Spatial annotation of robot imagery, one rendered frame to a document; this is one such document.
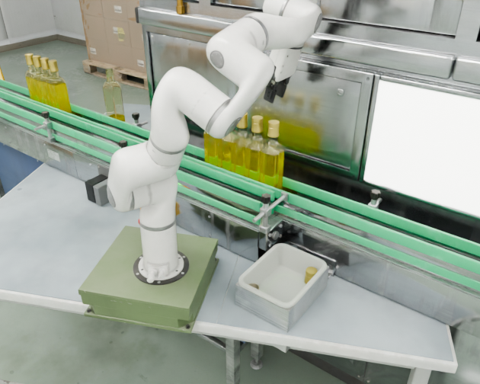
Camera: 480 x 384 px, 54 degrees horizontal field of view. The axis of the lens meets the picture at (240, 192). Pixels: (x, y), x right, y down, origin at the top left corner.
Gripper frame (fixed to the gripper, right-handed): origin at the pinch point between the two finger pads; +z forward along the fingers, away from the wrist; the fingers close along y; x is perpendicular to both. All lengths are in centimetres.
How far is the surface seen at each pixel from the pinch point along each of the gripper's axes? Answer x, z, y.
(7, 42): -536, 263, -237
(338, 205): 29.8, 24.5, -2.8
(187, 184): -14.9, 37.9, 13.3
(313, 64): 3.6, -7.5, -11.8
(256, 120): -2.6, 10.4, 1.6
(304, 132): 7.9, 14.5, -12.5
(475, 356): 87, 56, -14
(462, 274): 67, 17, 5
